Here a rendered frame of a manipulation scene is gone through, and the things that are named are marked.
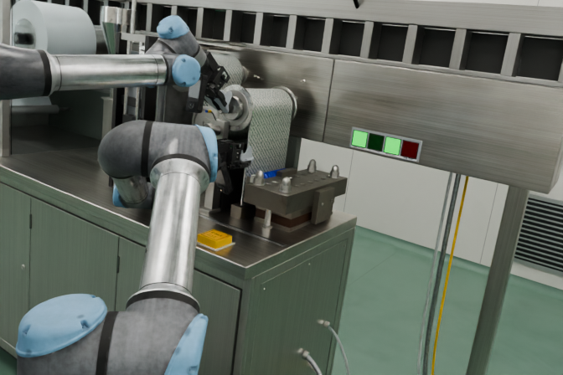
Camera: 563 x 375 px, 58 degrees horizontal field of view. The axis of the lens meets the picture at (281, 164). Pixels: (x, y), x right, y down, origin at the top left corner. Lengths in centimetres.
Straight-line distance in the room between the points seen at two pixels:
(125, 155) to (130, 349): 40
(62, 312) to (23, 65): 53
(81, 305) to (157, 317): 11
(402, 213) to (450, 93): 271
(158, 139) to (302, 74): 95
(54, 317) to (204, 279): 72
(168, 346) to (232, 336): 70
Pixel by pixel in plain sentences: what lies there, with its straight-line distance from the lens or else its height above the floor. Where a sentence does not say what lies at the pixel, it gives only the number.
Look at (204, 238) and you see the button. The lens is 143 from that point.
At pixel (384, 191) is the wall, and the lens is 432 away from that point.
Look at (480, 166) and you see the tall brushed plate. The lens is 166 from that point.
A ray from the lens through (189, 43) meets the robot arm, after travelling 143.
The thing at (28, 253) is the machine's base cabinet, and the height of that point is 59.
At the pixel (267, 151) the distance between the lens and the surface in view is 172.
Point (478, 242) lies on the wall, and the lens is 417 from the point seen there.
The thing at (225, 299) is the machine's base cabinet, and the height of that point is 77.
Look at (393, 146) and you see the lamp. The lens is 172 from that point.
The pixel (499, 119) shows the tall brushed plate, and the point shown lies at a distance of 164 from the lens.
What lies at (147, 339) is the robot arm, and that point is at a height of 103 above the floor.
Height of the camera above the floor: 145
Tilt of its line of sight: 12 degrees down
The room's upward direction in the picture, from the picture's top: 7 degrees clockwise
